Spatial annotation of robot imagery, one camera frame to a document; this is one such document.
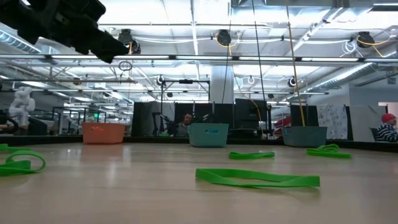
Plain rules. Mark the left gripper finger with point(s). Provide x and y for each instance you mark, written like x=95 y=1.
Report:
x=109 y=43
x=99 y=54

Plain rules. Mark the black partition panel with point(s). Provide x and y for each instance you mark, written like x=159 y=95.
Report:
x=180 y=107
x=143 y=118
x=311 y=115
x=224 y=112
x=248 y=112

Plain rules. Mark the orange plastic basket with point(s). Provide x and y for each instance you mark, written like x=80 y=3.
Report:
x=104 y=133

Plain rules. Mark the white robot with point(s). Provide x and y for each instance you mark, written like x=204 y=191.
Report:
x=21 y=105

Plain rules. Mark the person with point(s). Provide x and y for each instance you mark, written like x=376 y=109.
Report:
x=387 y=132
x=186 y=119

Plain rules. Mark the white pillar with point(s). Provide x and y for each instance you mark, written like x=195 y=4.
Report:
x=222 y=90

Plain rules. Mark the teal plastic basket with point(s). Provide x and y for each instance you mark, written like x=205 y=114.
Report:
x=202 y=140

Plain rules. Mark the red storage rack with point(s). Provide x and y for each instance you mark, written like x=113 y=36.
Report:
x=283 y=124

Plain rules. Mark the blue-grey plastic basket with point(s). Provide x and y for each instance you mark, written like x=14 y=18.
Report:
x=304 y=137

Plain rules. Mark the white patterned cloth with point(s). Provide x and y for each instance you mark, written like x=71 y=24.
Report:
x=332 y=121

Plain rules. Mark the black robot station frame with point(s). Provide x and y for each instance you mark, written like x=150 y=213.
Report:
x=161 y=93

